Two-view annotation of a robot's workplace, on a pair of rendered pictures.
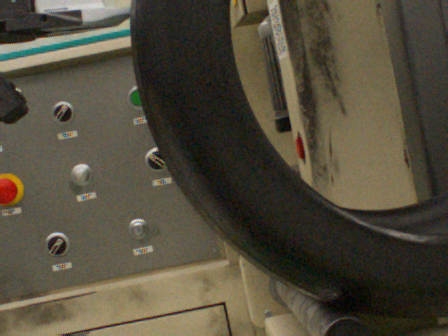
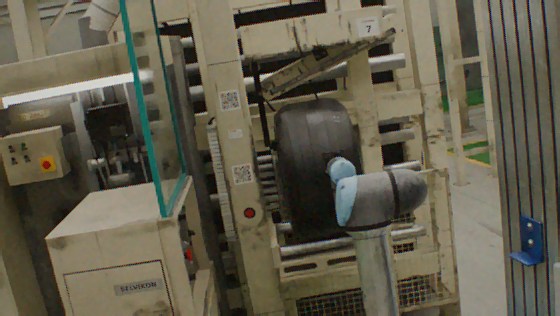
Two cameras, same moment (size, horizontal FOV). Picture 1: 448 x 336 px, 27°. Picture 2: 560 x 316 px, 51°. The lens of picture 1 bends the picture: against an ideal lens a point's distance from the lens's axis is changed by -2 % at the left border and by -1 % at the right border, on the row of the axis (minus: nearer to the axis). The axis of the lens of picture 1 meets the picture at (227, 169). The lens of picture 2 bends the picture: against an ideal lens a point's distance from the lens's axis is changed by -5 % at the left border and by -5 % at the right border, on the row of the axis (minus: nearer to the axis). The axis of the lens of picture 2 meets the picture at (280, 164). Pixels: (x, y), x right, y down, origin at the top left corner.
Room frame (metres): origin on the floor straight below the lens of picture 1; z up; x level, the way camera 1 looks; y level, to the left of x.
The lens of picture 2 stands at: (0.98, 2.24, 1.73)
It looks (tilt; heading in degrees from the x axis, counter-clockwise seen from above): 12 degrees down; 273
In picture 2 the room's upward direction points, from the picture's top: 9 degrees counter-clockwise
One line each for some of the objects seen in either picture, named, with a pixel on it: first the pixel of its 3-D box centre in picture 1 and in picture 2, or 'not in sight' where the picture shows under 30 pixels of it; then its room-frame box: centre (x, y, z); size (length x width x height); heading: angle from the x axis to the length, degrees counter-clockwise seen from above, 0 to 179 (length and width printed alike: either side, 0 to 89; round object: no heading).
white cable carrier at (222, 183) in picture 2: not in sight; (222, 182); (1.35, -0.13, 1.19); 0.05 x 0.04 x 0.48; 94
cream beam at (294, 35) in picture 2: not in sight; (310, 33); (0.90, -0.51, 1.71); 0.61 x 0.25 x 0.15; 4
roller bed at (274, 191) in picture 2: not in sight; (257, 186); (1.26, -0.57, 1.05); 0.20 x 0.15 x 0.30; 4
